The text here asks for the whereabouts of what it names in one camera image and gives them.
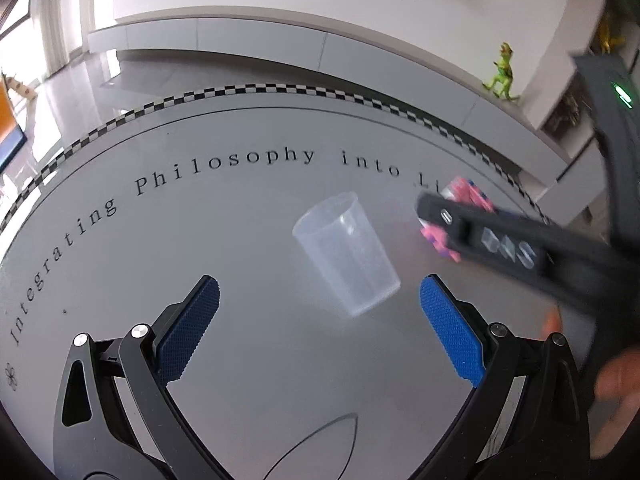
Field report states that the dried plant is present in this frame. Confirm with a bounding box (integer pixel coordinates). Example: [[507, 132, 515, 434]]
[[544, 84, 597, 137]]

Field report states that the orange screen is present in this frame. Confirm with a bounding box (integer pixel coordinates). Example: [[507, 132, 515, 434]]
[[0, 77, 27, 172]]

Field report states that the pink orange cube toy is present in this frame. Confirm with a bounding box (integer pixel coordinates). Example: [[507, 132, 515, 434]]
[[417, 176, 497, 264]]

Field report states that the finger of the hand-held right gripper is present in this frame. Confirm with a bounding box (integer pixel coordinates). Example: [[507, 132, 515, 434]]
[[416, 193, 473, 263]]

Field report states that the white low cabinet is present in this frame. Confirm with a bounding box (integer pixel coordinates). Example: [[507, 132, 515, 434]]
[[87, 16, 573, 163]]

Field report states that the yellow green toy figure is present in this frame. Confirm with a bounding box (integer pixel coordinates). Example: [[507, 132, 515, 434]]
[[596, 12, 627, 55]]

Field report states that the clear plastic cup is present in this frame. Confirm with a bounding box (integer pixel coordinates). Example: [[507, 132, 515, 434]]
[[292, 191, 402, 318]]

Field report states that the green dinosaur toy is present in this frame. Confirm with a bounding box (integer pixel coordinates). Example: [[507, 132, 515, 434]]
[[482, 42, 521, 103]]

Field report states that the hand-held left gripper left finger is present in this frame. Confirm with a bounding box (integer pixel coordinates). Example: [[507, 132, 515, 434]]
[[52, 275, 231, 480]]

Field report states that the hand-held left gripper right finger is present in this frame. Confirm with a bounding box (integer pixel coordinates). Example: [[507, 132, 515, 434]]
[[415, 274, 592, 480]]

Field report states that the person's right hand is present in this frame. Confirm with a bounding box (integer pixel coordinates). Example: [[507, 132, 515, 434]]
[[542, 306, 640, 403]]

